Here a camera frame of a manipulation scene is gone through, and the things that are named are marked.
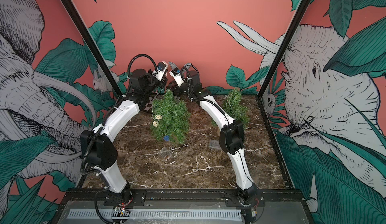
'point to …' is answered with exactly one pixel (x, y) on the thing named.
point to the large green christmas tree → (176, 116)
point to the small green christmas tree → (232, 103)
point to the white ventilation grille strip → (218, 214)
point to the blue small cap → (166, 138)
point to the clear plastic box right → (214, 143)
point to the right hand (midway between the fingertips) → (169, 81)
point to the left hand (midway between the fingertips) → (166, 66)
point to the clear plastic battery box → (165, 153)
